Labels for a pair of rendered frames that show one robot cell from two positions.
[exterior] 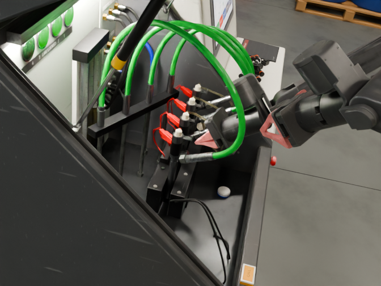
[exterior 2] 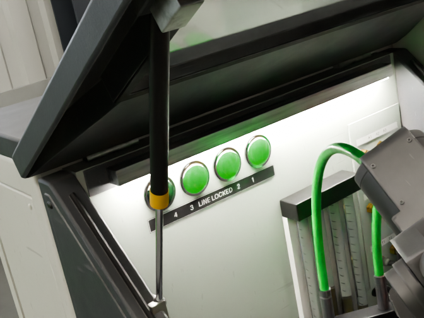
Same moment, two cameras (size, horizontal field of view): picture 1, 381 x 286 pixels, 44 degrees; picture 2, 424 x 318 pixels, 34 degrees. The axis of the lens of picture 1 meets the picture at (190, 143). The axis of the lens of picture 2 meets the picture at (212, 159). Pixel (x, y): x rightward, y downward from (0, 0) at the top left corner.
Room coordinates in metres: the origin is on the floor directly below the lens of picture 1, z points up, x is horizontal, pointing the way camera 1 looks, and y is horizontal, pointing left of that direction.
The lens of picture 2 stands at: (0.27, -0.42, 1.70)
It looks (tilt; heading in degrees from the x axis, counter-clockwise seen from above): 17 degrees down; 50
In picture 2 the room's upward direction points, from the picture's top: 11 degrees counter-clockwise
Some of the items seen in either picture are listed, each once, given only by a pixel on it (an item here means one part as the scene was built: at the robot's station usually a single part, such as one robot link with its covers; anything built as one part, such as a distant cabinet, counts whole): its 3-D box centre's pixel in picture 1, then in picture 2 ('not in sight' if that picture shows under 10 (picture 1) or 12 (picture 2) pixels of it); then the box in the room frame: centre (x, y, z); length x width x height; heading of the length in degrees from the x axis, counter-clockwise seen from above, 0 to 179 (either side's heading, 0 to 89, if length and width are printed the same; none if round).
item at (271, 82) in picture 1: (252, 80); not in sight; (1.64, -0.19, 0.97); 0.70 x 0.22 x 0.03; 174
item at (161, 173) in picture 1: (177, 174); not in sight; (1.08, 0.02, 0.91); 0.34 x 0.10 x 0.15; 174
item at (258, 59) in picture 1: (254, 66); not in sight; (1.67, -0.19, 1.01); 0.23 x 0.11 x 0.06; 174
